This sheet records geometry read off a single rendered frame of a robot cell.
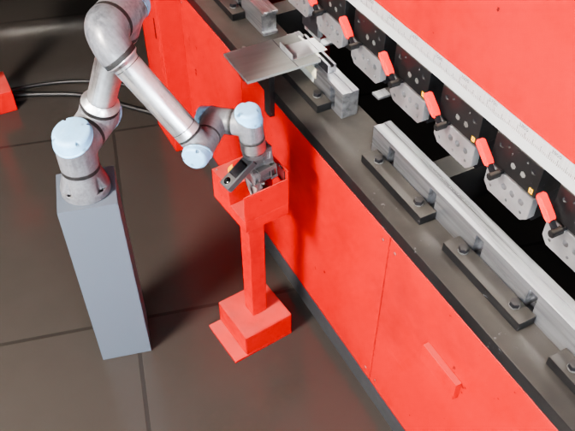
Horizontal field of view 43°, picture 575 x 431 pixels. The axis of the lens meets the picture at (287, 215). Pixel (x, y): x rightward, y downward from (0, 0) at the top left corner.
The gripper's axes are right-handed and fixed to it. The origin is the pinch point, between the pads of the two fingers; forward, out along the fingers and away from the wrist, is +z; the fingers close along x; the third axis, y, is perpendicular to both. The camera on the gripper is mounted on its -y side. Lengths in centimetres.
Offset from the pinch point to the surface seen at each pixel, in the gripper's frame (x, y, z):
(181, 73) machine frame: 114, 29, 32
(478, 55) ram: -51, 35, -66
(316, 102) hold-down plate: 11.8, 32.5, -14.5
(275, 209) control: -4.8, 4.1, 2.9
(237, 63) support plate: 31.9, 16.6, -25.6
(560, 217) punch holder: -84, 29, -46
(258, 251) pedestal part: 2.3, -0.4, 27.6
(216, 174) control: 12.3, -6.0, -5.3
